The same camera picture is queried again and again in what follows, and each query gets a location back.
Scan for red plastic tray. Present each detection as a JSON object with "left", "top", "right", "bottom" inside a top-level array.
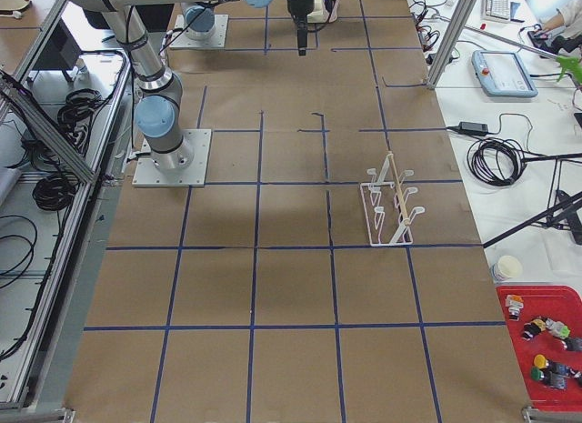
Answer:
[{"left": 497, "top": 285, "right": 581, "bottom": 412}]

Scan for white cup drying rack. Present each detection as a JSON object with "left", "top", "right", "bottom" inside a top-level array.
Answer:
[{"left": 359, "top": 151, "right": 425, "bottom": 247}]

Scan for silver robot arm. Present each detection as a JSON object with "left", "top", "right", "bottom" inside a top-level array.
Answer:
[{"left": 69, "top": 0, "right": 272, "bottom": 175}]

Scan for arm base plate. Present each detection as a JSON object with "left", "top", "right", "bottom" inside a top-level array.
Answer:
[
  {"left": 169, "top": 15, "right": 228, "bottom": 50},
  {"left": 132, "top": 129, "right": 212, "bottom": 187}
]

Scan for white keyboard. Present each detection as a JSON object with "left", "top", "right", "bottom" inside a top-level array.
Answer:
[{"left": 482, "top": 0, "right": 511, "bottom": 22}]

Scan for coiled black cable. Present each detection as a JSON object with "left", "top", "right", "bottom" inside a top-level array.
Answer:
[{"left": 467, "top": 138, "right": 528, "bottom": 186}]

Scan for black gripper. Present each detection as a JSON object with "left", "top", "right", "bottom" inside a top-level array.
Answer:
[{"left": 286, "top": 0, "right": 336, "bottom": 56}]

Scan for white paper cup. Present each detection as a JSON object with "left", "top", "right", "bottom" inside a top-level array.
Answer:
[{"left": 491, "top": 255, "right": 523, "bottom": 283}]

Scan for black power adapter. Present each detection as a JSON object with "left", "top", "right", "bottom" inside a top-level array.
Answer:
[{"left": 458, "top": 121, "right": 489, "bottom": 136}]

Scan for blue teach pendant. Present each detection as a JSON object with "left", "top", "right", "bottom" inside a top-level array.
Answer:
[{"left": 471, "top": 50, "right": 538, "bottom": 98}]

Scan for aluminium frame post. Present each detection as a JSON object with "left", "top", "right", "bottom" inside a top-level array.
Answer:
[{"left": 426, "top": 0, "right": 477, "bottom": 89}]

